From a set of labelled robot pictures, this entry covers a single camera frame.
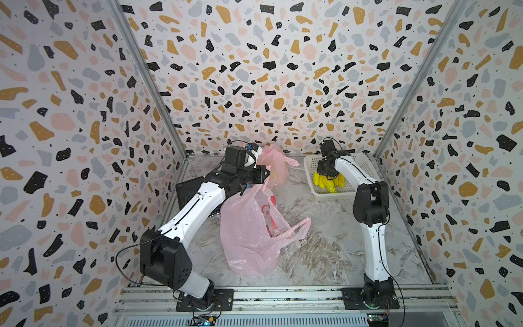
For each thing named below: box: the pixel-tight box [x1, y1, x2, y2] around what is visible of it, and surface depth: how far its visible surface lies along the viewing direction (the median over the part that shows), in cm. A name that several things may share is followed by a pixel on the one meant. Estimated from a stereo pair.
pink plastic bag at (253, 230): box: [219, 179, 312, 277], surface depth 83 cm
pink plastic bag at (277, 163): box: [257, 143, 301, 191], surface depth 102 cm
